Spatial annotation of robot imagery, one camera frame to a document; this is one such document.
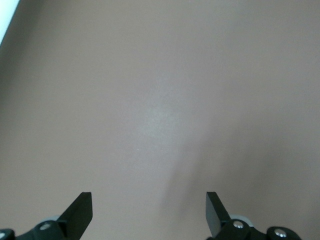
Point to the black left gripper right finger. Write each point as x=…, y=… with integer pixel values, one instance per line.
x=216, y=217

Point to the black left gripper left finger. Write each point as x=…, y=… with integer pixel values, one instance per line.
x=75, y=217

